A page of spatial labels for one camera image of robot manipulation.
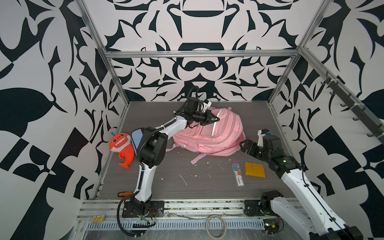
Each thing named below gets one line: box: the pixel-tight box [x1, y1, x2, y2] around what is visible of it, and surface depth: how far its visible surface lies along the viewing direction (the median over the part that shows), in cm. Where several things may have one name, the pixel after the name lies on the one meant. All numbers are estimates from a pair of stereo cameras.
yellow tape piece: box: [91, 215, 105, 224], surface depth 72 cm
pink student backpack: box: [165, 106, 247, 165], surface depth 89 cm
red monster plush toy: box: [109, 133, 135, 169], surface depth 90 cm
